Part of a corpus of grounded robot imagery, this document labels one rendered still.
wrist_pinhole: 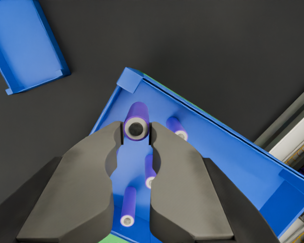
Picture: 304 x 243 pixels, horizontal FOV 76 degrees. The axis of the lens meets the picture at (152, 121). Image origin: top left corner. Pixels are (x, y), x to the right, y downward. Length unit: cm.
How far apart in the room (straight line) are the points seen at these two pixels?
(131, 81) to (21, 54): 70
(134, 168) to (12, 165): 75
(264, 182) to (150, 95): 23
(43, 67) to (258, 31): 80
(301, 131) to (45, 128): 92
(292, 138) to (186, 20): 54
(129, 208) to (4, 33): 76
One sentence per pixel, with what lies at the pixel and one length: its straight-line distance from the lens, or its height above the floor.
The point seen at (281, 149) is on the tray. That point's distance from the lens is 80.
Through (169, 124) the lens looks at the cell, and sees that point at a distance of 26.
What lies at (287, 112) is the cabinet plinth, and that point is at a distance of 94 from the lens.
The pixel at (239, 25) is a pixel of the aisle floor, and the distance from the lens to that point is 85.
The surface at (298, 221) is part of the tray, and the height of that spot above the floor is 35.
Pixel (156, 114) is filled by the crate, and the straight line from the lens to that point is 28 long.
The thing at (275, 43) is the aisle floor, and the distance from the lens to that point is 91.
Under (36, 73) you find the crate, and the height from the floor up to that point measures 0.
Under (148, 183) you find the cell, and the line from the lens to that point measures 24.
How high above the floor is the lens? 75
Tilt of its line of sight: 75 degrees down
